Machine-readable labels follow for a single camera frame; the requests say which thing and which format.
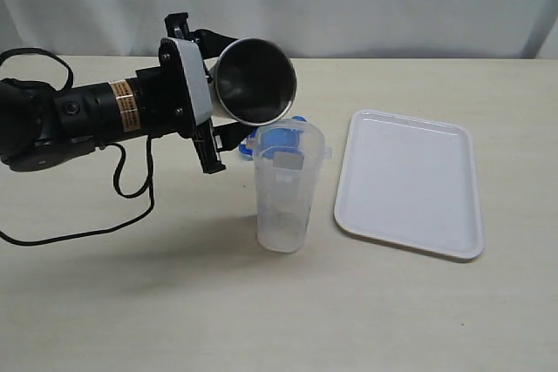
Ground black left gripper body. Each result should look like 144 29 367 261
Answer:
136 12 225 174

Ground stainless steel cup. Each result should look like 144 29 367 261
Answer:
209 37 297 127

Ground clear plastic container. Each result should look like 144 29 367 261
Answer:
252 116 331 254

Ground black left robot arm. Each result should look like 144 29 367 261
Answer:
1 12 234 174

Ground blue plastic lid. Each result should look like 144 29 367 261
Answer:
238 128 302 160

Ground white backdrop curtain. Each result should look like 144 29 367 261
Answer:
1 0 557 58

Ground white rectangular tray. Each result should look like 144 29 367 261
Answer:
334 110 485 262

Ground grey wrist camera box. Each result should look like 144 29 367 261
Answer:
159 37 213 137

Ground black cable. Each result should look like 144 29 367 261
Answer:
0 47 156 246

